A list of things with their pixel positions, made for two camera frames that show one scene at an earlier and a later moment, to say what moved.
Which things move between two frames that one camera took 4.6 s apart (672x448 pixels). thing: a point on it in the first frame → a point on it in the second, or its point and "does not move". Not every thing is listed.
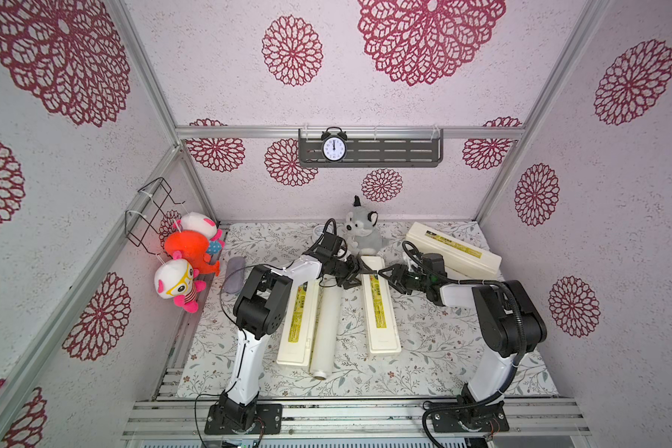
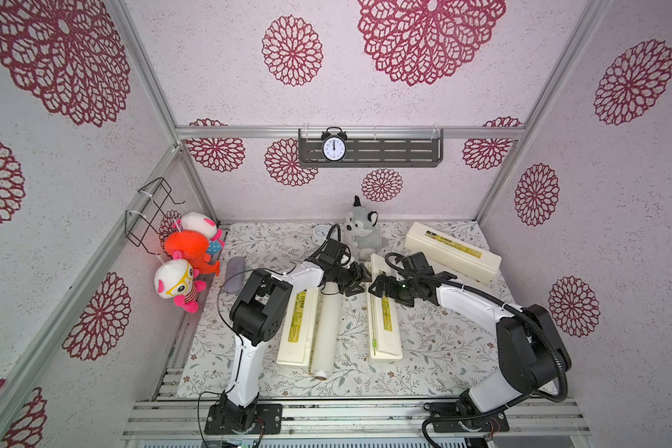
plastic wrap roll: [327, 326] does not move
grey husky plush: [360, 230] does not move
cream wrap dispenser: [296, 345] does not move
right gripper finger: [398, 271] → [382, 281]
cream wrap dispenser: [383, 330] does not move
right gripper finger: [396, 287] → [382, 291]
